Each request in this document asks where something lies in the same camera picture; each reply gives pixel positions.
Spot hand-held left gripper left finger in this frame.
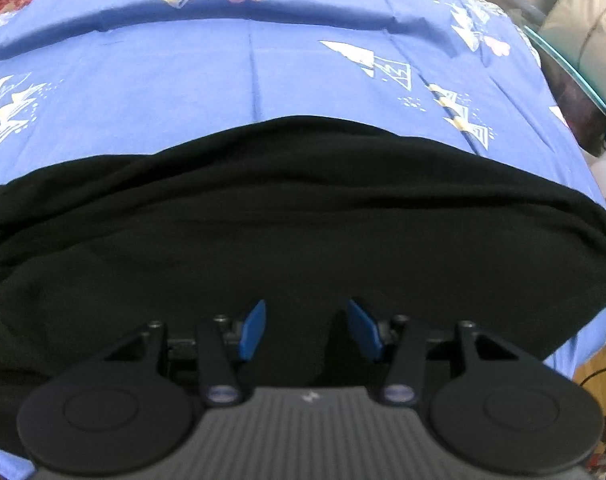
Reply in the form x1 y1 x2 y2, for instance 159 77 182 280
103 300 269 407

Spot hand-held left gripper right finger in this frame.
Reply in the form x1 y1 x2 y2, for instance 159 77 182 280
347 298 520 407

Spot black pants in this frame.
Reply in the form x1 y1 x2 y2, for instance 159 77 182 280
0 116 606 461

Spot blue printed bedsheet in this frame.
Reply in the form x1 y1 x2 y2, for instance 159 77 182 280
0 0 606 480

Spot beige cushion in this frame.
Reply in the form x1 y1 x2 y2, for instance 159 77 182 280
539 0 606 106

